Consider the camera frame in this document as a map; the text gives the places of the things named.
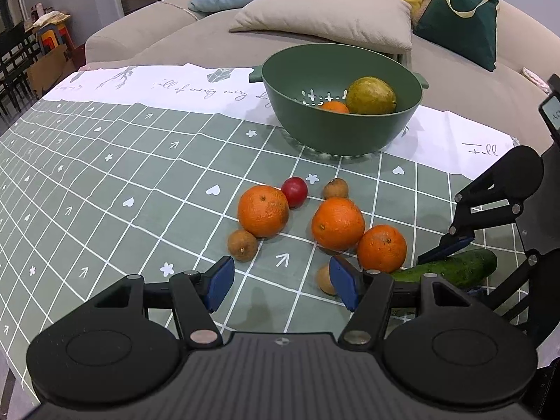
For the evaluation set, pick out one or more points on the black dining chair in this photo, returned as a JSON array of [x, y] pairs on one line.
[[17, 65]]

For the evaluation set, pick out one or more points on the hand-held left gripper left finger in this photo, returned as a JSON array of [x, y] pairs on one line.
[[221, 282]]

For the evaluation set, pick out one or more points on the light cloth pile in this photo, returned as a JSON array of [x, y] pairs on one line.
[[48, 18]]

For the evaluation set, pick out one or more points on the beige pillow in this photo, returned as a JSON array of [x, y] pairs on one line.
[[323, 17]]

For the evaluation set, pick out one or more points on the large orange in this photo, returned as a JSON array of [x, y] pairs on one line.
[[337, 223], [262, 212], [381, 248]]

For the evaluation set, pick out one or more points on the small brown kiwi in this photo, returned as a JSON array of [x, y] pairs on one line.
[[336, 188], [243, 245], [325, 279]]

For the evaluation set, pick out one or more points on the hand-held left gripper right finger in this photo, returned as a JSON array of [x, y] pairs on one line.
[[343, 282]]

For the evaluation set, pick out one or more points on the green cucumber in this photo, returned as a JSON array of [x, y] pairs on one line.
[[455, 267]]

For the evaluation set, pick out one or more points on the small orange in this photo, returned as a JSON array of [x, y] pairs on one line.
[[334, 107]]

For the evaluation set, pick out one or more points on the beige sofa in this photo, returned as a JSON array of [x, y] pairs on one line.
[[197, 35]]

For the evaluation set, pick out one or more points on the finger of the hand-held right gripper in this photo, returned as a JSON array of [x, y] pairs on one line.
[[514, 280], [450, 248]]

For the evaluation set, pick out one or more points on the cardboard box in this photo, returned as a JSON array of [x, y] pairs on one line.
[[48, 70]]

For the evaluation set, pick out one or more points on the small red tomato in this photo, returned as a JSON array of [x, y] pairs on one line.
[[295, 191]]

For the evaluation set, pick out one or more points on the green checked tablecloth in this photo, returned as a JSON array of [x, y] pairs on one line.
[[131, 162]]

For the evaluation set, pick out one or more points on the green colander bowl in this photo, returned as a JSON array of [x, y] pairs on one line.
[[341, 135]]

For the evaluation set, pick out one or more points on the dark green tote bag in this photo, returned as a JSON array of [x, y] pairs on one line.
[[463, 26]]

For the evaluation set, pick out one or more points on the stack of coloured stools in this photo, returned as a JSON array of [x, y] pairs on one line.
[[54, 37]]

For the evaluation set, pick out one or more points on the yellow-green pear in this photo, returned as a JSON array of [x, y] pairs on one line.
[[372, 96]]

